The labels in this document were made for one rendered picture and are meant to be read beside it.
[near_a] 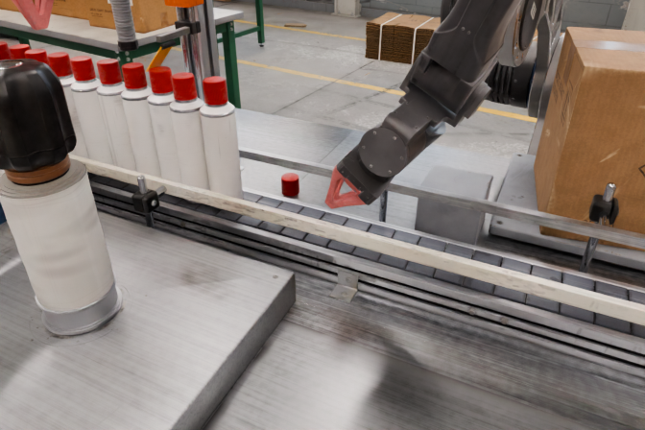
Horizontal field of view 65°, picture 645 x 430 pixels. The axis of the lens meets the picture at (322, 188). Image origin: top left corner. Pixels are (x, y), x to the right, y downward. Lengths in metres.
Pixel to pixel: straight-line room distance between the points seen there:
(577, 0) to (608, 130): 5.13
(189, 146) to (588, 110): 0.57
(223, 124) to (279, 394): 0.38
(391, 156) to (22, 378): 0.45
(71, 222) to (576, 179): 0.66
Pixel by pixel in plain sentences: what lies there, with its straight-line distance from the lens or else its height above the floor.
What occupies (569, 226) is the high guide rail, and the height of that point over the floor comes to 0.96.
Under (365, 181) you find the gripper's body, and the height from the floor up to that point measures 1.00.
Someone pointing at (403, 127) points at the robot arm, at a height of 1.10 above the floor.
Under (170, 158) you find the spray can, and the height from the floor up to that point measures 0.95.
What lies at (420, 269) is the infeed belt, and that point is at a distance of 0.70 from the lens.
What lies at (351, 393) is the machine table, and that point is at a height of 0.83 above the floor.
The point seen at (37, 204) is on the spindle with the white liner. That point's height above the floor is 1.05.
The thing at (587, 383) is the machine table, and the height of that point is 0.83.
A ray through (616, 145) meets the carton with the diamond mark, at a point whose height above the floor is 1.01.
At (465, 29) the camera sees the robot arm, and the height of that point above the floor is 1.20.
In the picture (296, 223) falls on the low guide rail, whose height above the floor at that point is 0.91.
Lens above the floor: 1.31
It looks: 30 degrees down
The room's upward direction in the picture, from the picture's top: straight up
